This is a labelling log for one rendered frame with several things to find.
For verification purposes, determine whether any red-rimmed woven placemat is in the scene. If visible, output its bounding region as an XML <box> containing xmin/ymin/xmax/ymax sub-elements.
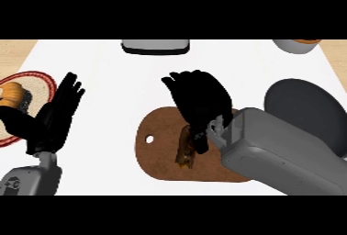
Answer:
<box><xmin>0</xmin><ymin>71</ymin><xmax>58</xmax><ymax>148</ymax></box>

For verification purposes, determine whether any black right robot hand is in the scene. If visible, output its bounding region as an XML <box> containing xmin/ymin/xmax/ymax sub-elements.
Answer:
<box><xmin>160</xmin><ymin>69</ymin><xmax>235</xmax><ymax>155</ymax></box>

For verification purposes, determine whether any brown wooden cutting board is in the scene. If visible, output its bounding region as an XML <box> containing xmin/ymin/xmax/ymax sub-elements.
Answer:
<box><xmin>134</xmin><ymin>106</ymin><xmax>253</xmax><ymax>184</ymax></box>

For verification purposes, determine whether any grey and black appliance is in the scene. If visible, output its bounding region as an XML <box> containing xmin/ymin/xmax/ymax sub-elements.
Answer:
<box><xmin>120</xmin><ymin>39</ymin><xmax>191</xmax><ymax>56</ymax></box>

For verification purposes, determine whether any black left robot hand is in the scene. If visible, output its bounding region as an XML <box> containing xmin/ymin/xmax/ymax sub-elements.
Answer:
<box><xmin>0</xmin><ymin>72</ymin><xmax>87</xmax><ymax>156</ymax></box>

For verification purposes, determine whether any grey bowl with orange contents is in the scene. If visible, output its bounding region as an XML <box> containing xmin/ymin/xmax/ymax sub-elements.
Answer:
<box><xmin>272</xmin><ymin>39</ymin><xmax>322</xmax><ymax>55</ymax></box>

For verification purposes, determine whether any orange pumpkin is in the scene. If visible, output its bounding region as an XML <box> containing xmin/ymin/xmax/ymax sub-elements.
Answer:
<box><xmin>0</xmin><ymin>81</ymin><xmax>25</xmax><ymax>109</ymax></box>

